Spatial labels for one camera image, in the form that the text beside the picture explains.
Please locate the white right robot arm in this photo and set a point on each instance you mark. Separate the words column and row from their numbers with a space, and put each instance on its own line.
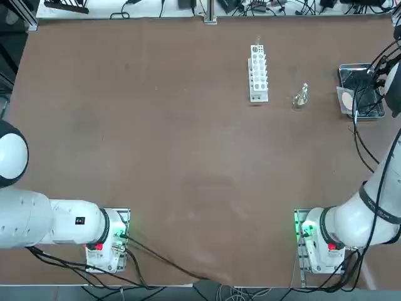
column 354, row 219

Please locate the aluminium camera post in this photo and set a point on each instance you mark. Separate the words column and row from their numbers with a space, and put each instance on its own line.
column 210, row 12

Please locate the glass test tube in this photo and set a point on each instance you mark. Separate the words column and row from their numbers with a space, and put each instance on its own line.
column 257, row 44

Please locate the steel tray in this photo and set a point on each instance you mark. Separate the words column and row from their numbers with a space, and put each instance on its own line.
column 352, row 75

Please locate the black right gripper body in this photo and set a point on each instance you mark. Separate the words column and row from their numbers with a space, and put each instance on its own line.
column 381, row 70

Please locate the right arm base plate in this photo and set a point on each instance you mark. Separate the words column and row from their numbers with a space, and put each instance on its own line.
column 297, row 219

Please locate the white test tube rack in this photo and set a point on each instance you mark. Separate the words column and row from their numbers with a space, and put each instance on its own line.
column 259, row 97

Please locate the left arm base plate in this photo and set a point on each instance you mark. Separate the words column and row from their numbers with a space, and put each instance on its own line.
column 127, row 216

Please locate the small black power adapter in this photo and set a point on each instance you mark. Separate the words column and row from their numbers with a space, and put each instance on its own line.
column 187, row 3

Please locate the aluminium profile rail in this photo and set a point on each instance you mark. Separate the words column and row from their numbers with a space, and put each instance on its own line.
column 31, row 22
column 396, row 17

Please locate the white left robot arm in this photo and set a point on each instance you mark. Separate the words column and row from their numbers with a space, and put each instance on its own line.
column 31, row 219

